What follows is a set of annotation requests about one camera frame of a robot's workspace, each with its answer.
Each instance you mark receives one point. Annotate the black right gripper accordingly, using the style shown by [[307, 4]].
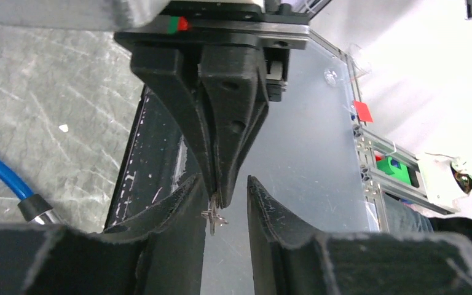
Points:
[[234, 78]]

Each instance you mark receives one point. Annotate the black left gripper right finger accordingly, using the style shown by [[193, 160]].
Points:
[[290, 256]]

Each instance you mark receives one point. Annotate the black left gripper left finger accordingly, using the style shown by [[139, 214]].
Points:
[[157, 251]]

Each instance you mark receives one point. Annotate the silver key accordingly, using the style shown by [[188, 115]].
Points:
[[212, 216]]

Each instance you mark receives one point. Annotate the blue cable lock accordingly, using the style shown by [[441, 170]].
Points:
[[32, 206]]

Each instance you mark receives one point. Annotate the green block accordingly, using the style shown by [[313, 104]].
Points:
[[394, 168]]

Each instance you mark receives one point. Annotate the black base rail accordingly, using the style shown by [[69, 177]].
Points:
[[156, 161]]

